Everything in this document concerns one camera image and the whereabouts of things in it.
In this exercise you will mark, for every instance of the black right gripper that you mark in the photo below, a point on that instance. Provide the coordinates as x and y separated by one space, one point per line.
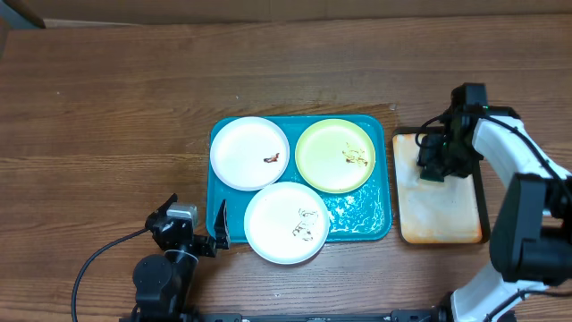
430 161

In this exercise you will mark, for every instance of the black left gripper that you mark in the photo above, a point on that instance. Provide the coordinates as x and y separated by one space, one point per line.
206 245

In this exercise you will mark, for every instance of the green and yellow sponge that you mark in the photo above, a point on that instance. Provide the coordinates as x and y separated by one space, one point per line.
431 176

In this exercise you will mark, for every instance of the white plate with brown stain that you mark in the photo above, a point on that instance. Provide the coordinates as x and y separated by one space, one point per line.
286 223

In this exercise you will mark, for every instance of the yellow-green plate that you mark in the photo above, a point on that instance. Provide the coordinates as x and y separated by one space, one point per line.
335 156

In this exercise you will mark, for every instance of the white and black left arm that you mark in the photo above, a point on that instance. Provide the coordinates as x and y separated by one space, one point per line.
162 281

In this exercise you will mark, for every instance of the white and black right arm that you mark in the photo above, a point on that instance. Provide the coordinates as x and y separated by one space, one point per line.
530 244

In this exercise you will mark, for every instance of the black tray with soapy foam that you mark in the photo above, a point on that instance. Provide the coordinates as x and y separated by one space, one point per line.
449 212

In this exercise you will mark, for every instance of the teal plastic tray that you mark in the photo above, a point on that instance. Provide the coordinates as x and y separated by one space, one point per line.
361 215

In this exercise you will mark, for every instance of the white plate with red stain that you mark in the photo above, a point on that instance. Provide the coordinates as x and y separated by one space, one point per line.
249 153

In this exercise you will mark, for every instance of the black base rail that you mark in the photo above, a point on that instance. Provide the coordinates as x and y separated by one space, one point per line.
397 315

